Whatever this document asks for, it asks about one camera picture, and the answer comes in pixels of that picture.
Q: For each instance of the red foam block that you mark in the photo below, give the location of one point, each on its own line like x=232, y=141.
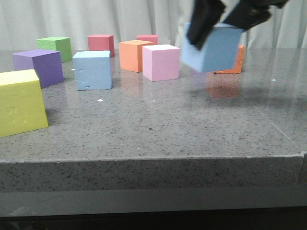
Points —
x=101, y=42
x=148, y=37

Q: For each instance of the red foam block left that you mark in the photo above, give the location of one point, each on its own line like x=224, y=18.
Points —
x=101, y=42

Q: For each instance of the red foam block rear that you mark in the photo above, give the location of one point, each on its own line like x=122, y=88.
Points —
x=148, y=37

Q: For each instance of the textured orange foam block right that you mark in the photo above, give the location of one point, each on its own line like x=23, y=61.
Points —
x=238, y=64

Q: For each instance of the purple foam block left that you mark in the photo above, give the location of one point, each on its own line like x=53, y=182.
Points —
x=46, y=63

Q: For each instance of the green foam block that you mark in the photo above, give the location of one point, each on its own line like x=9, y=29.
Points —
x=61, y=44

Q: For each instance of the white curtain backdrop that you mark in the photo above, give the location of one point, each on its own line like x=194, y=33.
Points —
x=22, y=22

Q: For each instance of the smooth light blue foam block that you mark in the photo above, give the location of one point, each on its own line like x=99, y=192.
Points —
x=93, y=70

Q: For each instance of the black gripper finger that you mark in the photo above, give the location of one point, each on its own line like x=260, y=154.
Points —
x=206, y=13
x=249, y=13

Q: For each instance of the yellow foam block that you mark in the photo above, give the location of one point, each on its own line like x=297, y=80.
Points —
x=22, y=107

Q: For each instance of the orange foam block centre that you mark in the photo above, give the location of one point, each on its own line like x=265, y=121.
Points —
x=130, y=54

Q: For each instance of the textured light blue foam block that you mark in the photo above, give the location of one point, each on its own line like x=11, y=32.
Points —
x=217, y=53

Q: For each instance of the pink foam block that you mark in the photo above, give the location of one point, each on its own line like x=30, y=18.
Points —
x=160, y=62

